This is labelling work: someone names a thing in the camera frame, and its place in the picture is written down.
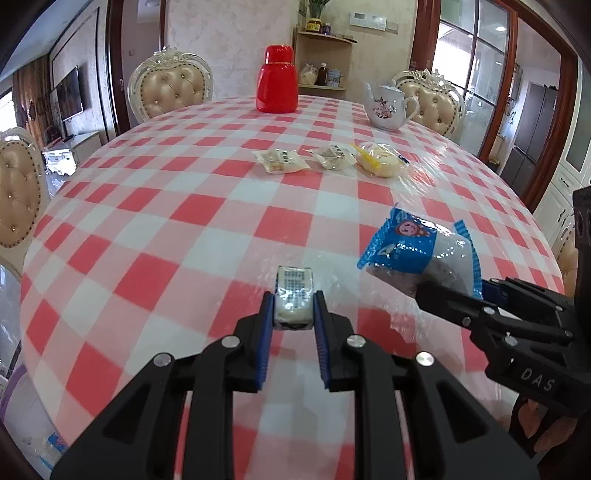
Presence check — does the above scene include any person's right hand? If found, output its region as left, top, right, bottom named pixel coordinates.
left=510, top=394, right=580, bottom=457

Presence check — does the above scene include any red checkered tablecloth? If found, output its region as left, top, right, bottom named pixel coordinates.
left=18, top=95, right=568, bottom=480

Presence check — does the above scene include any white wall control panel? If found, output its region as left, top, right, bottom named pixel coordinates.
left=349, top=13, right=399, bottom=32

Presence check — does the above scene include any clear white biscuit packet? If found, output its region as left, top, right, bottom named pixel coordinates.
left=252, top=148, right=309, bottom=175

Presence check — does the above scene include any wooden corner shelf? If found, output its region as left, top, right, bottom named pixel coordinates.
left=294, top=30, right=358, bottom=90

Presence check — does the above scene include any white floral teapot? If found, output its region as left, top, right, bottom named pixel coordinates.
left=364, top=83, right=420, bottom=132

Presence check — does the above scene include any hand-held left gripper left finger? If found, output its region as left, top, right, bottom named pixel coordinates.
left=51, top=292, right=274, bottom=480

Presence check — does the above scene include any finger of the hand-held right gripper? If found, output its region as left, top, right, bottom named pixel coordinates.
left=416, top=279, right=497, bottom=328
left=482, top=277, right=575, bottom=342

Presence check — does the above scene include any white printed label snack packet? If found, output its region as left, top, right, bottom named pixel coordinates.
left=273, top=265, right=317, bottom=332

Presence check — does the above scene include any flat screen television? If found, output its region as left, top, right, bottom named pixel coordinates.
left=54, top=66, right=84, bottom=121

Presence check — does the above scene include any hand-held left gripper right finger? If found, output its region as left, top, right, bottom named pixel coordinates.
left=314, top=291, right=539, bottom=480

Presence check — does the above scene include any red thermos jug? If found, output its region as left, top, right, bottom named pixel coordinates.
left=257, top=45, right=298, bottom=113

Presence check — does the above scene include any yellow bread packet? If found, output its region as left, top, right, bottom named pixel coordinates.
left=349, top=142, right=411, bottom=179

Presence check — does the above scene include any small white sweet packet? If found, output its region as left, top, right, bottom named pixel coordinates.
left=313, top=144, right=356, bottom=171

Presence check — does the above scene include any clear blue cartoon snack packet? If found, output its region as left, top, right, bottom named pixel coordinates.
left=356, top=202, right=483, bottom=301

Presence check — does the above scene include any purple storage box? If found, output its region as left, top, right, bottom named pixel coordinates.
left=0, top=364, right=70, bottom=476

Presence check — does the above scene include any white television cabinet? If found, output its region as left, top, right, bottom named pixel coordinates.
left=41, top=131, right=102, bottom=176

